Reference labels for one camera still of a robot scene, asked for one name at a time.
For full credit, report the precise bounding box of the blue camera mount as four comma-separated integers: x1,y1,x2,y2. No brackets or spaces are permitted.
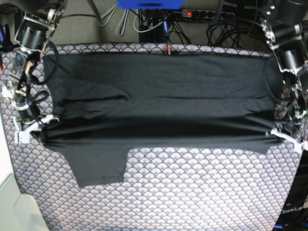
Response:
116,0,184,10

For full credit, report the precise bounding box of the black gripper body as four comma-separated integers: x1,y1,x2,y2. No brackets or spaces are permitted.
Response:
275,109,308,141
9,91,48,125

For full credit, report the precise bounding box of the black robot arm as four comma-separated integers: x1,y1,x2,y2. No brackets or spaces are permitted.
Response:
0,0,67,144
260,0,308,154

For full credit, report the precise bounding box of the dark grey T-shirt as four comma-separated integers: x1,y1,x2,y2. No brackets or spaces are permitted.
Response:
42,53,282,187

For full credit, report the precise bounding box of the black power strip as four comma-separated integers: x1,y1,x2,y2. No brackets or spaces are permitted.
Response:
181,9,235,20

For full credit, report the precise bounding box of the blue-handled side clamp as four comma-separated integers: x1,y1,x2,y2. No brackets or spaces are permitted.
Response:
0,24,20,53

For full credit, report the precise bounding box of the red and black clamp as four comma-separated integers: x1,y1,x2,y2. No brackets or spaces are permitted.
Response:
165,43,172,56

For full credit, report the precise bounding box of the grey looped cable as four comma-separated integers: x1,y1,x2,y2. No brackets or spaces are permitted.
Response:
98,5,130,37

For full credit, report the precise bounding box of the white plastic bin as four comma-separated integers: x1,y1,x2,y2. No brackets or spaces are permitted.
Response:
0,174,48,231

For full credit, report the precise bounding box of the black OpenArm base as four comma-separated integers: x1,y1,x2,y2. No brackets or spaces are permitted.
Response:
273,151,308,231

